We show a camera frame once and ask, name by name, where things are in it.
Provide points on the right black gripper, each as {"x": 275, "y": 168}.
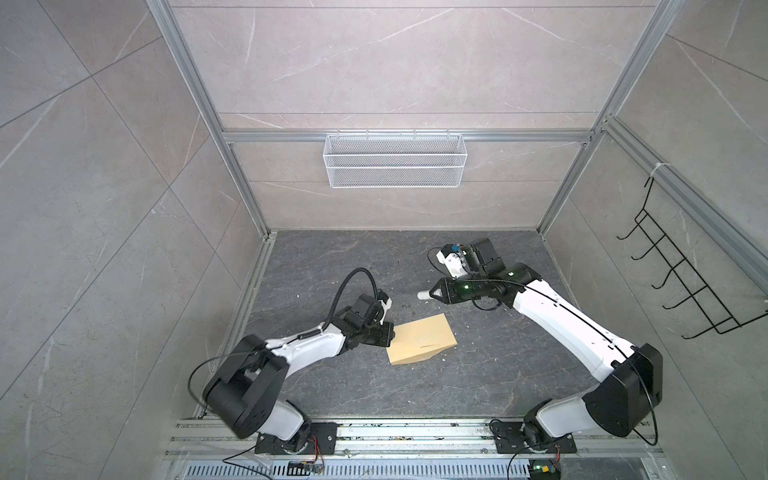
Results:
{"x": 447, "y": 293}

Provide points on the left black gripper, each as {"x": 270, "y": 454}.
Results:
{"x": 389, "y": 334}

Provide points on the tan paper envelope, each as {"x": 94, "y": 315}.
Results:
{"x": 420, "y": 340}

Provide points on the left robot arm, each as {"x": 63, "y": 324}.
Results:
{"x": 245, "y": 390}

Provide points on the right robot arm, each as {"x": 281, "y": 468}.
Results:
{"x": 629, "y": 377}

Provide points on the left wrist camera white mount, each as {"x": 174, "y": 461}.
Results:
{"x": 384, "y": 299}

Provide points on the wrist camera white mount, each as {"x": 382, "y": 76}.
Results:
{"x": 384, "y": 299}
{"x": 452, "y": 257}

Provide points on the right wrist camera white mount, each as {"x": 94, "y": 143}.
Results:
{"x": 452, "y": 257}

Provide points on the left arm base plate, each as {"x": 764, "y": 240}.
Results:
{"x": 320, "y": 436}

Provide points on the white wire mesh basket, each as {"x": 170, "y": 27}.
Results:
{"x": 368, "y": 161}

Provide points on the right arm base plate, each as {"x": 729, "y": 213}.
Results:
{"x": 517, "y": 436}

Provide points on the slotted cable duct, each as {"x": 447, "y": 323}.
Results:
{"x": 364, "y": 469}

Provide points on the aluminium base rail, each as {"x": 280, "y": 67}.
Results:
{"x": 359, "y": 437}

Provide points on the black wire hook rack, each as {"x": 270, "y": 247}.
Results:
{"x": 697, "y": 290}

